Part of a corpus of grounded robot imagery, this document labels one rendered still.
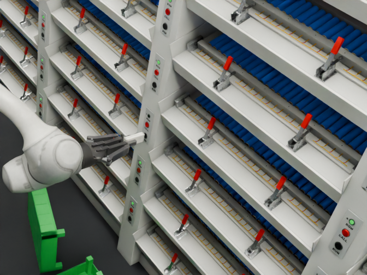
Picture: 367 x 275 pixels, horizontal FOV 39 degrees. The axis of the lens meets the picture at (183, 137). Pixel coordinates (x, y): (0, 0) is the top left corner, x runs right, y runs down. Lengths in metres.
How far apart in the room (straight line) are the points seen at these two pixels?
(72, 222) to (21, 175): 0.78
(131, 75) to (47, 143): 0.50
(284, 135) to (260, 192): 0.19
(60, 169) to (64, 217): 0.93
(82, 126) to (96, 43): 0.38
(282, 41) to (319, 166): 0.29
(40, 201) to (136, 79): 0.60
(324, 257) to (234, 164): 0.35
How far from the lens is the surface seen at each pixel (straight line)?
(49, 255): 1.94
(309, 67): 1.15
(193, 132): 1.50
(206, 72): 1.41
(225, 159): 1.43
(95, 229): 2.15
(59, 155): 1.26
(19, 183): 1.43
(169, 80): 1.50
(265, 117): 1.29
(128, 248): 2.01
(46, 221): 1.90
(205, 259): 1.67
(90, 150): 1.52
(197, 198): 1.57
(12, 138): 2.56
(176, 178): 1.62
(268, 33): 1.24
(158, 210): 1.78
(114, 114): 1.82
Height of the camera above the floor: 1.60
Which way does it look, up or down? 36 degrees down
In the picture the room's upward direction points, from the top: 13 degrees clockwise
